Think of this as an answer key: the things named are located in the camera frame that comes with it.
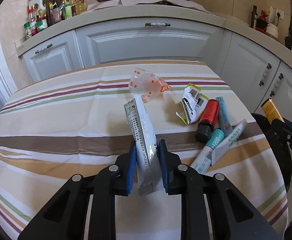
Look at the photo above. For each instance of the white kitchen cabinet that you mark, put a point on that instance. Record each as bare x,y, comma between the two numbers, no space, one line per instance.
146,45

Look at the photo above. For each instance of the light blue stick packet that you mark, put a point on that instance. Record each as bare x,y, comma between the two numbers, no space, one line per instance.
223,115

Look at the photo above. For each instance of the yellow bottle black cap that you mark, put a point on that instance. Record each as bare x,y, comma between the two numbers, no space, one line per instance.
271,110

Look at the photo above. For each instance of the yellow cooking oil bottle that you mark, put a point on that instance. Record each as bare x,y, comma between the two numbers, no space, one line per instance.
79,6

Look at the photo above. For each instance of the white lidded jar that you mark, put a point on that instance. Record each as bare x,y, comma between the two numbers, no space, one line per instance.
272,31

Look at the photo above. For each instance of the white standing packet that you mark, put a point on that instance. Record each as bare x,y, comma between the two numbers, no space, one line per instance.
271,15

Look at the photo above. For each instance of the white spice rack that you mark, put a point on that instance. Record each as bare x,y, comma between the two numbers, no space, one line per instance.
37,6

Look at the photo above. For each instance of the white wall outlet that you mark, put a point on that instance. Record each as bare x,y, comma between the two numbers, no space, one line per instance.
280,14

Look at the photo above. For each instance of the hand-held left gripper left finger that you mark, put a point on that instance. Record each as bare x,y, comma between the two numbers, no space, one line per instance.
132,165

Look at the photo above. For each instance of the teal and white tube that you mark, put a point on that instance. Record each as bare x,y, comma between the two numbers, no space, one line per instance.
214,140

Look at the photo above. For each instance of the pale stove cover cloth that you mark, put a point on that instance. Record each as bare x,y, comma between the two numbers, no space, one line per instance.
106,4
186,4

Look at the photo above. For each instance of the black round stool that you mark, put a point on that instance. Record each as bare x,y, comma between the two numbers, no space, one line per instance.
267,132

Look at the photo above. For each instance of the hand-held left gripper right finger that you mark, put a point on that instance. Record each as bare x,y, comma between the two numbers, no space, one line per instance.
163,165

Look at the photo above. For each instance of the white yellow packet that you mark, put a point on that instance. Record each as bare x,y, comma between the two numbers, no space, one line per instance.
192,105

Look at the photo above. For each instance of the black jar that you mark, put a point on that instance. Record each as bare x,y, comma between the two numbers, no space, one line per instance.
262,25

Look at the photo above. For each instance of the red packet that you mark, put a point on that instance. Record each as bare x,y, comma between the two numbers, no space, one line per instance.
265,15

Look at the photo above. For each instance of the group of condiment bottles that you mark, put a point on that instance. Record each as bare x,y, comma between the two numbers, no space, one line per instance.
42,23

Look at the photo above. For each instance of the clear orange-dotted wrapper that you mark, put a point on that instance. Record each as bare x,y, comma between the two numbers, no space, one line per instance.
146,83

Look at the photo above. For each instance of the dark glass oil bottle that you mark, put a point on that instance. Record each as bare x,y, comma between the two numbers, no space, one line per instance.
254,17

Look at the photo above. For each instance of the long white sachet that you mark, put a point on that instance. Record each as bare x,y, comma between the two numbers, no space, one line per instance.
142,135

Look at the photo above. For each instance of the striped tablecloth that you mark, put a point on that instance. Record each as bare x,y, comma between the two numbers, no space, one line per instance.
61,120

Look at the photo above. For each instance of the short white stick sachet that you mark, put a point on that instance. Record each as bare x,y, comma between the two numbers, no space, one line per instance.
232,140

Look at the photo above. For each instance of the beige stone countertop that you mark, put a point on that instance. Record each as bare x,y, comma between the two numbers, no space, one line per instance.
126,15

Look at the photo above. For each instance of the red bottle black cap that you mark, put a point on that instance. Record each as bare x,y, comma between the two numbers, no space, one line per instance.
209,115

